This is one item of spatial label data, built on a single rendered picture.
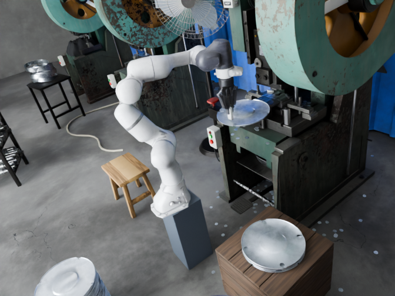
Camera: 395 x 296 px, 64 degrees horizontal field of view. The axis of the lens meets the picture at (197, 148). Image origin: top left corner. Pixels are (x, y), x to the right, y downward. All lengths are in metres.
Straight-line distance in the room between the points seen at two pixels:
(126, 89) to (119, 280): 1.20
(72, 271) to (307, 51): 1.46
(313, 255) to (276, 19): 1.01
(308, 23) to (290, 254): 0.95
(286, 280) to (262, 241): 0.20
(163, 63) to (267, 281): 1.05
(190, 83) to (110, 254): 1.90
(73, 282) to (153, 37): 1.98
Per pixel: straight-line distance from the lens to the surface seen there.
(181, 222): 1.74
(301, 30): 1.21
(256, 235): 1.61
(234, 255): 1.58
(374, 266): 2.04
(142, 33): 2.82
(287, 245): 1.56
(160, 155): 1.45
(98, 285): 1.75
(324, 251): 1.60
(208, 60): 1.51
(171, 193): 1.65
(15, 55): 7.92
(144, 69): 1.44
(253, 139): 1.86
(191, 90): 3.40
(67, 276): 1.79
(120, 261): 2.20
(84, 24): 4.45
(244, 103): 1.86
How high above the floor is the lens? 1.58
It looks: 32 degrees down
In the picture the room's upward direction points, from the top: 12 degrees counter-clockwise
